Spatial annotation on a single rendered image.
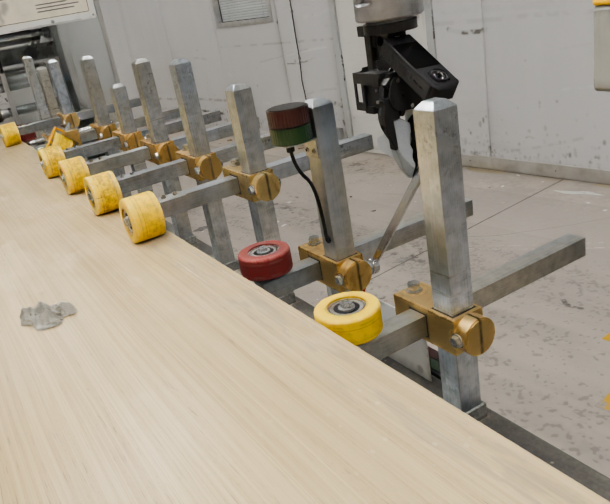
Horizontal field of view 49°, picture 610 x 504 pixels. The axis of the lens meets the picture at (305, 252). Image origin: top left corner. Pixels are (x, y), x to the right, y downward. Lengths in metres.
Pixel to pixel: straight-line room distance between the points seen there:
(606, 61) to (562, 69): 3.34
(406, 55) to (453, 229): 0.23
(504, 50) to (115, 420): 3.62
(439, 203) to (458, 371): 0.22
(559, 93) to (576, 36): 0.31
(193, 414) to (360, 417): 0.17
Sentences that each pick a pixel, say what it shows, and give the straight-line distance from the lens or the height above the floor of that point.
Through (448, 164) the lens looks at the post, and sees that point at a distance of 0.76.
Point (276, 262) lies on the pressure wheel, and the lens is 0.97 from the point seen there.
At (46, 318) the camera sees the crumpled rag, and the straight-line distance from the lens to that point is 0.96.
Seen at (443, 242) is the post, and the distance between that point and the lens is 0.79.
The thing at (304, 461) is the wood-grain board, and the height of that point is 0.90.
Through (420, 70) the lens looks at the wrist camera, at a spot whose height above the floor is 1.14.
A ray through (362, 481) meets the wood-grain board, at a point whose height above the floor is 0.90.
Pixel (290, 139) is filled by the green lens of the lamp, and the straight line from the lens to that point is 0.92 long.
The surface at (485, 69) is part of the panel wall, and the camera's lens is 4.20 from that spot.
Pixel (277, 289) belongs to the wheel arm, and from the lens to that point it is 1.01.
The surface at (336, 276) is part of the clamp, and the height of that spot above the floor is 0.85.
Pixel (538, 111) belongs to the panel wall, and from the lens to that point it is 4.03.
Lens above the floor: 1.27
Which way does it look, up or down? 22 degrees down
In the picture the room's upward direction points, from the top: 10 degrees counter-clockwise
